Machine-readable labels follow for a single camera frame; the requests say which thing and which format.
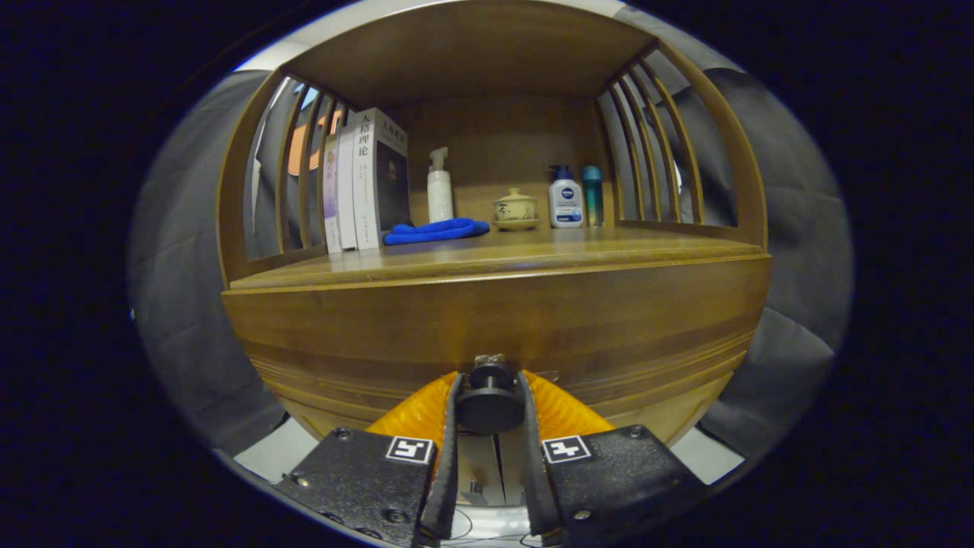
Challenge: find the blue cloth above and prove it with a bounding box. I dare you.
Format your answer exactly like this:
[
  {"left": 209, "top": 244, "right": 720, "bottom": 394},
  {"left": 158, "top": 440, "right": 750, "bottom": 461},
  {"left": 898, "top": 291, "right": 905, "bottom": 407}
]
[{"left": 382, "top": 218, "right": 491, "bottom": 246}]

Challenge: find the wooden drawer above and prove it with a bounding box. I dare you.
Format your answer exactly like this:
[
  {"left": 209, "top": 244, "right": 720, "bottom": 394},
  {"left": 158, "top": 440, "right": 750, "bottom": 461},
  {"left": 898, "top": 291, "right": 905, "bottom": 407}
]
[{"left": 221, "top": 253, "right": 774, "bottom": 450}]

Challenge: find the lilac book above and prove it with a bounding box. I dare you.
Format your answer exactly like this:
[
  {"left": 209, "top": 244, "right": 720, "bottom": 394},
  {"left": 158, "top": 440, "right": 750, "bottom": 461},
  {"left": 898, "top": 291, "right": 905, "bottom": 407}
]
[{"left": 323, "top": 135, "right": 343, "bottom": 254}]

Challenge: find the teal bottle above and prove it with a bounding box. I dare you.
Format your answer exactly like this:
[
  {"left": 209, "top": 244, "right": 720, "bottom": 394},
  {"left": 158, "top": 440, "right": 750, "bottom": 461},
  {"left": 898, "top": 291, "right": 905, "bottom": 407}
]
[{"left": 582, "top": 165, "right": 605, "bottom": 228}]

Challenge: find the wooden countertop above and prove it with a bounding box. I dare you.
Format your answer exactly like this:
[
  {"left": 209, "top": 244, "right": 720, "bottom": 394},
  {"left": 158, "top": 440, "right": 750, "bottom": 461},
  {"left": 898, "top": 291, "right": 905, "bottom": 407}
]
[{"left": 228, "top": 225, "right": 766, "bottom": 292}]

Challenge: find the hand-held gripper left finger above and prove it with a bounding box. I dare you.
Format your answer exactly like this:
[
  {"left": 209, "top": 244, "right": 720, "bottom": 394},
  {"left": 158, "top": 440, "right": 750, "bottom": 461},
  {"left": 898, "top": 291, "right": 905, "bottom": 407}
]
[{"left": 272, "top": 371, "right": 466, "bottom": 548}]

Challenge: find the wooden cabinet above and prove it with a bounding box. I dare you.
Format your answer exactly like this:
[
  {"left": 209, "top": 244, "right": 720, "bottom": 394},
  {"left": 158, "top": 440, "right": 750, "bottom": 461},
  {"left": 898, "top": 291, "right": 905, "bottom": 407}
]
[{"left": 215, "top": 0, "right": 769, "bottom": 508}]

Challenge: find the black drawer knob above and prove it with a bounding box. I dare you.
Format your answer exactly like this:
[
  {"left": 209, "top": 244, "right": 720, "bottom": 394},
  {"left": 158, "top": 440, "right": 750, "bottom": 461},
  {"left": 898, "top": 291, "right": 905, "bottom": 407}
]
[{"left": 457, "top": 354, "right": 526, "bottom": 436}]

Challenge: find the dark cover book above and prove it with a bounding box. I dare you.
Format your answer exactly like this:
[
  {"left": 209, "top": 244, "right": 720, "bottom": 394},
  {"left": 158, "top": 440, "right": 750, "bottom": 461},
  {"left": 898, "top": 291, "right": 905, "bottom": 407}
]
[{"left": 352, "top": 107, "right": 412, "bottom": 250}]

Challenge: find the white pump bottle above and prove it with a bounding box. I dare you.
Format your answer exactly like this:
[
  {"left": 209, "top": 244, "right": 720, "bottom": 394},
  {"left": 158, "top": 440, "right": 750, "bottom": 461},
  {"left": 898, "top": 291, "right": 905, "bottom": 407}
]
[{"left": 426, "top": 147, "right": 455, "bottom": 224}]

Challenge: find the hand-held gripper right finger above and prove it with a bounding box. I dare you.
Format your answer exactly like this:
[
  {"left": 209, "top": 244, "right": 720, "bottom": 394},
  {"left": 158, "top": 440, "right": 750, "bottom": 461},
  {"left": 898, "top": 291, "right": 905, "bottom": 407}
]
[{"left": 517, "top": 369, "right": 710, "bottom": 548}]

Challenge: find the beige lidded teacup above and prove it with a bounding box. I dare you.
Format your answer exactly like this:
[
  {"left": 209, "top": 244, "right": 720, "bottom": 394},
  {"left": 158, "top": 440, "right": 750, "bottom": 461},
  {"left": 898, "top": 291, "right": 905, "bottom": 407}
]
[{"left": 491, "top": 187, "right": 541, "bottom": 231}]

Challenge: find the white book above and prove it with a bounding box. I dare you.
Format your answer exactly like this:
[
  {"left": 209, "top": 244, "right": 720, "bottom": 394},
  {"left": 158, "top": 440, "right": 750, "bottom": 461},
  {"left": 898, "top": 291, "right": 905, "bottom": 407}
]
[{"left": 337, "top": 126, "right": 360, "bottom": 250}]

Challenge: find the white lotion bottle blue cap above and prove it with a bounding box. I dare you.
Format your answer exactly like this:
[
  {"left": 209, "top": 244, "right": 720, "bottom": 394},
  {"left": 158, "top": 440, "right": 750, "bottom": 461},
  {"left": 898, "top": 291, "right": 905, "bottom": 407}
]
[{"left": 548, "top": 165, "right": 585, "bottom": 229}]

